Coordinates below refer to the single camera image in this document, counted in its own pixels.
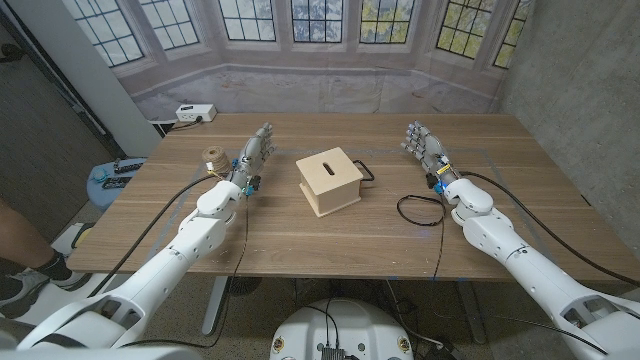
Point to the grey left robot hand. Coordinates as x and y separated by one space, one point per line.
252 155

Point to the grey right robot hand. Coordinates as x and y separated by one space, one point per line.
427 147

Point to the wooden drawer box with slot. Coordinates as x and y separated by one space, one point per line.
327 185

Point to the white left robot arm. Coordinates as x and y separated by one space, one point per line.
200 230

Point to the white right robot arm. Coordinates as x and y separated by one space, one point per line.
500 235

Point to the brown twine spool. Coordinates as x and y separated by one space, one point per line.
216 159

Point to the black rubber band loop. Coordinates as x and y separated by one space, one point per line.
398 209

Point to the white power strip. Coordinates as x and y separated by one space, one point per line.
196 113

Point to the printed window backdrop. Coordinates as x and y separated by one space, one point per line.
320 90

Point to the long black remote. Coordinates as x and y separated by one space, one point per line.
129 166

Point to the short black remote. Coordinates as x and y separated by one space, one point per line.
116 183

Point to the teal round object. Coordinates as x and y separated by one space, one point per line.
100 175

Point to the grey table leg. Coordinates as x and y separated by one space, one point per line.
470 310
215 305

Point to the blue round stool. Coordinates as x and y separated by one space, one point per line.
100 195

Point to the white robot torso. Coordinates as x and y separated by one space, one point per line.
345 325

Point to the white yellow floor device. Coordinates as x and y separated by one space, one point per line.
65 240

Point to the person's bare leg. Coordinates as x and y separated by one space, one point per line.
20 240

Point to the grey sneaker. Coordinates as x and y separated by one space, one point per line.
20 295

